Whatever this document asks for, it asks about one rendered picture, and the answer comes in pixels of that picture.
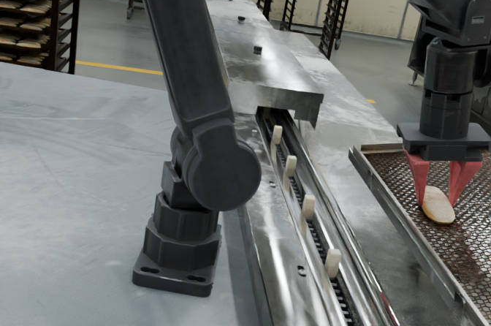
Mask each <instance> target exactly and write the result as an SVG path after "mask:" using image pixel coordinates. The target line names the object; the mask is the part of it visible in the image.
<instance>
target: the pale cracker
mask: <svg viewBox="0 0 491 326"><path fill-rule="evenodd" d="M422 209H423V211H424V212H425V214H426V215H427V216H428V217H429V218H430V219H431V220H432V221H434V222H436V223H439V224H450V223H452V222H453V221H454V218H455V214H454V210H453V208H452V205H451V204H450V202H449V200H448V198H447V196H446V195H445V194H444V193H443V192H442V191H441V190H440V189H438V188H436V187H434V186H426V187H425V195H424V199H423V203H422Z"/></svg>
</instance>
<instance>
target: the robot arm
mask: <svg viewBox="0 0 491 326"><path fill-rule="evenodd" d="M142 2H143V4H144V8H145V12H146V15H147V18H148V23H149V26H150V29H151V33H152V37H153V41H154V44H155V47H156V52H157V55H158V57H159V63H160V65H161V70H162V73H163V76H164V81H165V83H166V87H167V92H168V97H169V102H170V107H171V111H172V115H173V118H174V121H175V123H176V125H177V126H176V127H175V129H174V130H173V133H172V136H171V139H170V150H171V153H172V161H164V165H163V171H162V177H161V188H162V190H163V191H162V192H160V193H158V194H156V201H155V207H154V213H152V214H151V217H150V218H149V220H148V225H146V226H145V238H144V244H143V247H142V250H141V252H140V255H139V257H138V258H137V261H136V263H135V265H134V268H133V275H132V283H133V284H135V285H137V286H139V287H147V288H151V289H159V290H164V291H168V292H176V293H180V294H185V295H192V296H196V297H208V296H210V293H211V290H212V288H213V279H214V275H215V272H216V266H217V261H218V256H219V252H220V248H221V244H222V241H221V240H222V234H221V225H220V224H218V216H219V211H231V210H234V209H236V208H239V207H240V206H242V205H244V204H246V203H247V202H248V201H249V200H250V199H251V198H252V197H253V196H254V195H255V193H256V191H257V189H258V188H259V185H260V182H261V179H262V168H261V164H260V162H259V160H258V157H257V155H256V153H255V151H254V150H253V149H252V147H251V146H250V145H249V144H248V143H247V142H246V141H245V140H244V139H243V138H241V137H240V135H239V134H238V133H237V132H236V131H235V127H234V124H233V123H234V122H235V115H234V112H233V109H232V103H231V100H230V98H229V94H228V91H227V88H226V86H225V84H224V80H223V77H222V74H221V68H220V65H219V61H218V56H217V52H216V46H215V42H214V39H213V34H212V30H211V27H210V21H209V17H208V11H207V8H206V5H205V0H142ZM408 3H409V4H410V5H412V6H413V7H414V8H415V9H416V10H417V11H418V12H420V13H421V14H422V15H423V20H422V30H423V31H425V32H427V33H429V34H433V35H435V36H437V37H440V38H443V39H440V40H439V41H438V42H430V44H429V45H428V46H427V52H426V60H425V75H424V83H423V86H424V88H423V92H422V106H421V115H420V122H419V123H403V122H400V123H397V136H398V137H402V138H403V150H404V152H405V155H406V158H407V160H408V164H409V167H410V169H411V173H412V175H413V178H414V187H415V192H416V201H417V202H418V205H419V206H422V203H423V199H424V195H425V187H426V182H427V173H428V168H429V161H450V171H449V202H450V204H451V205H452V207H453V206H454V205H455V203H456V201H457V199H458V197H459V196H460V194H461V192H462V190H463V189H464V188H465V186H466V185H467V184H468V182H469V181H470V180H471V179H472V177H473V176H475V174H476V173H477V172H478V171H479V169H480V168H481V167H482V160H483V156H482V154H481V153H480V152H479V150H478V149H487V151H491V137H490V136H489V135H488V134H487V133H486V132H485V131H484V130H483V129H482V128H481V126H480V125H479V124H476V123H469V119H470V113H471V102H472V96H473V86H475V87H478V88H483V87H490V86H491V0H408Z"/></svg>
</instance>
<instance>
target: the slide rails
mask: <svg viewBox="0 0 491 326"><path fill-rule="evenodd" d="M270 116H271V118H272V120H273V123H274V125H275V126H282V128H283V130H282V134H281V141H282V143H283V146H284V148H285V150H286V152H287V155H288V156H296V158H297V163H296V166H295V170H294V171H295V173H296V175H297V178H298V180H299V182H300V185H301V187H302V189H303V191H304V193H305V194H306V195H313V196H314V197H315V199H316V202H315V205H314V209H313V214H314V216H315V218H316V221H317V223H318V225H319V228H320V230H321V233H322V235H323V236H324V239H325V241H326V244H327V246H328V248H329V249H339V250H340V253H341V255H342V256H341V259H340V264H339V268H338V271H339V274H340V276H341V278H342V280H343V283H344V285H345V287H346V289H347V292H348V294H349V297H350V298H351V301H352V303H353V305H354V308H355V310H356V312H357V315H358V317H359V319H360V322H361V323H362V326H384V324H383V322H382V320H381V317H380V316H379V314H378V312H377V310H376V307H375V306H374V304H373V301H372V300H371V298H370V296H369V294H368V291H367V290H366V288H365V285H364V283H363V281H362V279H361V277H360V275H359V273H358V271H357V269H356V267H355V265H354V263H353V261H352V259H351V257H350V255H349V253H348V251H347V248H346V246H345V244H344V242H343V240H342V238H341V236H340V234H339V232H338V230H337V228H336V226H335V224H334V222H333V220H332V218H331V216H330V214H329V211H328V210H327V207H326V205H325V204H324V201H323V199H322V198H321V195H320V193H319V191H318V189H317V188H316V185H315V183H314V182H313V179H312V177H311V174H310V173H309V171H308V168H307V167H306V165H305V163H304V161H303V159H302V157H301V155H300V152H299V151H298V149H297V146H296V145H295V143H294V141H293V138H292V136H291V134H290V132H289V130H288V128H287V126H286V124H285V122H284V120H283V118H282V116H281V114H280V112H279V110H278V108H274V107H271V108H270ZM256 117H257V120H258V122H259V125H260V128H261V130H262V134H263V136H264V139H265V142H266V144H267V147H268V150H269V152H270V155H271V158H272V160H273V164H274V165H275V169H276V171H277V174H278V177H279V179H280V182H281V185H282V187H283V190H284V193H285V195H286V198H287V201H288V204H289V207H290V209H291V211H292V215H293V217H294V220H295V223H296V225H297V228H298V231H299V233H300V237H301V238H302V242H303V244H304V247H305V250H306V252H307V255H308V258H309V260H310V263H311V266H312V268H313V271H314V274H315V277H316V280H317V282H318V284H319V288H320V290H321V293H322V296H323V298H324V302H325V304H326V306H327V310H328V311H329V314H330V317H331V320H332V323H333V325H334V326H348V324H347V321H346V319H345V316H344V315H343V312H342V309H341V307H340V304H339V302H338V299H337V297H336V294H335V291H334V289H333V287H332V285H331V282H330V279H329V277H328V275H327V272H326V270H325V267H324V264H323V262H322V260H321V257H320V255H319V252H318V250H317V247H316V244H315V243H314V240H313V237H312V235H311V232H310V230H309V228H308V225H307V223H306V220H305V217H304V216H303V213H302V210H301V208H300V205H299V203H298V201H297V198H296V195H295V193H294V190H293V188H292V185H291V183H290V181H289V178H288V175H287V174H286V171H285V168H284V166H283V163H282V161H281V158H280V156H279V154H278V151H277V148H276V146H275V143H274V141H273V138H272V136H271V134H270V130H269V129H268V126H267V124H266V121H265V119H264V116H263V114H262V111H261V109H260V106H258V105H257V109H256Z"/></svg>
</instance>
